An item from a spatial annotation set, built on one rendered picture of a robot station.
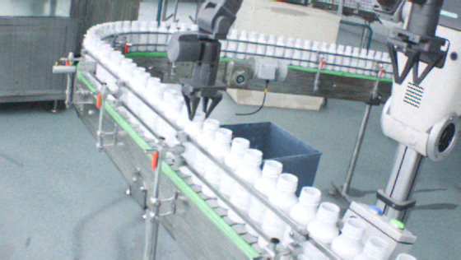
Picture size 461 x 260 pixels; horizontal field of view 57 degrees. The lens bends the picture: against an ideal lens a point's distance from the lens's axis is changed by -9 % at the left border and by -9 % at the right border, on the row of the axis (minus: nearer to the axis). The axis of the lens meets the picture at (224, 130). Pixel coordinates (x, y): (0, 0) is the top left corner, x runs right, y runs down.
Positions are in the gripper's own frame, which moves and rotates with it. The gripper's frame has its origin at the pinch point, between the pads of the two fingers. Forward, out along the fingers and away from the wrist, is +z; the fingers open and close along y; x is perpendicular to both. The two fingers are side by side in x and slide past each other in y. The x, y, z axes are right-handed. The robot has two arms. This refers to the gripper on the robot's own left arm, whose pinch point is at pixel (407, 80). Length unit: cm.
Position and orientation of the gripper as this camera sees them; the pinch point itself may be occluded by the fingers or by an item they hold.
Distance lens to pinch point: 89.5
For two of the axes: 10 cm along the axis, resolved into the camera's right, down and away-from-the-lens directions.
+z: -1.6, 9.2, 3.5
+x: -5.2, -3.8, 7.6
